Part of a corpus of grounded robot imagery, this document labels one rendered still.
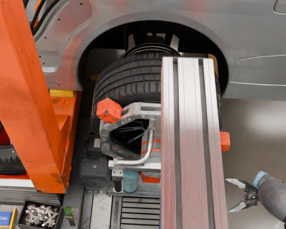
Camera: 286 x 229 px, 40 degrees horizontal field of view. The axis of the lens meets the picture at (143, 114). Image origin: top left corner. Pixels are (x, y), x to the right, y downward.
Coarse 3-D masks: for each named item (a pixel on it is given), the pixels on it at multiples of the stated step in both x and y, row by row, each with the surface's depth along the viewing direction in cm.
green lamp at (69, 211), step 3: (66, 207) 195; (69, 207) 195; (72, 207) 196; (66, 210) 195; (69, 210) 195; (72, 210) 195; (66, 213) 194; (69, 213) 194; (72, 213) 194; (66, 216) 197; (69, 216) 196; (72, 216) 196
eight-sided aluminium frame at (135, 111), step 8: (136, 104) 174; (144, 104) 174; (152, 104) 174; (160, 104) 175; (128, 112) 174; (136, 112) 172; (144, 112) 172; (152, 112) 172; (160, 112) 172; (120, 120) 177; (128, 120) 176; (104, 128) 183; (112, 128) 183; (104, 136) 190; (104, 144) 197; (112, 144) 205; (104, 152) 203; (112, 152) 203; (120, 152) 212; (128, 152) 213
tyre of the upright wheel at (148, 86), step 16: (112, 64) 190; (128, 64) 183; (144, 64) 180; (160, 64) 179; (112, 80) 184; (128, 80) 178; (144, 80) 175; (160, 80) 175; (96, 96) 192; (112, 96) 178; (128, 96) 175; (144, 96) 175; (160, 96) 174; (96, 128) 200
